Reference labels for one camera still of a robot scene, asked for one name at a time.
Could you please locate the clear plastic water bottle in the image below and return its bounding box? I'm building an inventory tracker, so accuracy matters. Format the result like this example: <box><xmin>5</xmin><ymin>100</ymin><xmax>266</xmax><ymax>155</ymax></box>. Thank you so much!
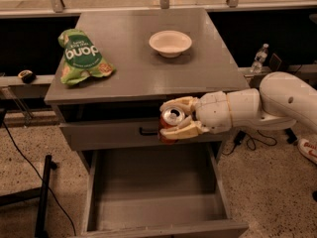
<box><xmin>251</xmin><ymin>44</ymin><xmax>268</xmax><ymax>73</ymax></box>

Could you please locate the small black box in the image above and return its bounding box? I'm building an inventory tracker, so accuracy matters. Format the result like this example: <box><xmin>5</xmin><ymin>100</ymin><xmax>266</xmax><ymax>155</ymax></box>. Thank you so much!
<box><xmin>268</xmin><ymin>54</ymin><xmax>282</xmax><ymax>71</ymax></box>

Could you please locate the white bowl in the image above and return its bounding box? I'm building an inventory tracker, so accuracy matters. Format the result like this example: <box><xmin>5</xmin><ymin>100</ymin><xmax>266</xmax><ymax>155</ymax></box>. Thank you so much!
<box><xmin>149</xmin><ymin>31</ymin><xmax>192</xmax><ymax>58</ymax></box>

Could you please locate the red coke can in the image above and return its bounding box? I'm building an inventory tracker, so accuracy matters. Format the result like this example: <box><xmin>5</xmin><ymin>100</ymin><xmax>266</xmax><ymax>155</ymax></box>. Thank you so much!
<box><xmin>158</xmin><ymin>107</ymin><xmax>185</xmax><ymax>145</ymax></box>

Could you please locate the black metal stand left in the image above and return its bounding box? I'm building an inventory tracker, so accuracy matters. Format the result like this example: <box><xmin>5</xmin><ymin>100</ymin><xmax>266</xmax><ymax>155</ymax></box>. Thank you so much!
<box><xmin>0</xmin><ymin>155</ymin><xmax>57</xmax><ymax>238</ymax></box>

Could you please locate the black power adapter with cable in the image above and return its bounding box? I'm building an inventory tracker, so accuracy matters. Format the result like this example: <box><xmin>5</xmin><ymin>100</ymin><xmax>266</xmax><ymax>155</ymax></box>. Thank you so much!
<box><xmin>223</xmin><ymin>130</ymin><xmax>277</xmax><ymax>156</ymax></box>

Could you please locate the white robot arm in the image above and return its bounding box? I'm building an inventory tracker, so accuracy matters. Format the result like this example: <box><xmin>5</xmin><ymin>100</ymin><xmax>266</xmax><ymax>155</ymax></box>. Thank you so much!
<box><xmin>159</xmin><ymin>71</ymin><xmax>317</xmax><ymax>140</ymax></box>

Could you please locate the black tape measure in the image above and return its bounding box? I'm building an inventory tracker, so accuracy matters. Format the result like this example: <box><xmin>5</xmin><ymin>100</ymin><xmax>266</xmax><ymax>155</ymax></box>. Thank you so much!
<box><xmin>18</xmin><ymin>69</ymin><xmax>37</xmax><ymax>83</ymax></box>

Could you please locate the green chip bag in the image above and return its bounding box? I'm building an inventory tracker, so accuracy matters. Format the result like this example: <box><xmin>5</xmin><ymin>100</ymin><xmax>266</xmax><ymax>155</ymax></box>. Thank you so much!
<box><xmin>58</xmin><ymin>29</ymin><xmax>115</xmax><ymax>86</ymax></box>

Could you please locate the white and red sneaker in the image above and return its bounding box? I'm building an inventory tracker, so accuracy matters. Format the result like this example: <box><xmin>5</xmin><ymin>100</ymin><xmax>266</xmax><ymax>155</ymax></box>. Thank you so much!
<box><xmin>297</xmin><ymin>139</ymin><xmax>317</xmax><ymax>165</ymax></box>

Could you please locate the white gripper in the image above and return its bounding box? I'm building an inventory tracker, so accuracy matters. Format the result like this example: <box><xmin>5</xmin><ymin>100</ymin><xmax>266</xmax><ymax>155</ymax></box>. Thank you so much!
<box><xmin>159</xmin><ymin>91</ymin><xmax>232</xmax><ymax>140</ymax></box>

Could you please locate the grey drawer cabinet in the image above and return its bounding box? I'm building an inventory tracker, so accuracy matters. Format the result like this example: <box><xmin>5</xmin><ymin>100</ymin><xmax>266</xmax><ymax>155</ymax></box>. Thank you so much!
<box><xmin>44</xmin><ymin>7</ymin><xmax>252</xmax><ymax>164</ymax></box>

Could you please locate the black cable on floor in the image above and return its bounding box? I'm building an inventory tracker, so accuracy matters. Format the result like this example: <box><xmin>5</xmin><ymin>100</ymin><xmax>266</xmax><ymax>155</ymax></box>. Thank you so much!
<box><xmin>1</xmin><ymin>119</ymin><xmax>77</xmax><ymax>237</ymax></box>

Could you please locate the open bottom grey drawer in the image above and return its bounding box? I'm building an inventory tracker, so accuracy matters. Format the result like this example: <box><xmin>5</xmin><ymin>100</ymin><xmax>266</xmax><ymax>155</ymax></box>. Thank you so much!
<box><xmin>78</xmin><ymin>143</ymin><xmax>249</xmax><ymax>238</ymax></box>

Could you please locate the grey drawer with black handle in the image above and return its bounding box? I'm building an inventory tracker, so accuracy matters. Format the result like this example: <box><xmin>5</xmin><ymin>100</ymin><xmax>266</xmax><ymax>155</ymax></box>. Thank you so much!
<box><xmin>58</xmin><ymin>116</ymin><xmax>232</xmax><ymax>152</ymax></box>

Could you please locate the black stand leg right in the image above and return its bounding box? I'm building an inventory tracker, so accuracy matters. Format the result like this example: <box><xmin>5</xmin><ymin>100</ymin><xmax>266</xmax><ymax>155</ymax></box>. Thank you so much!
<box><xmin>285</xmin><ymin>128</ymin><xmax>297</xmax><ymax>144</ymax></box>

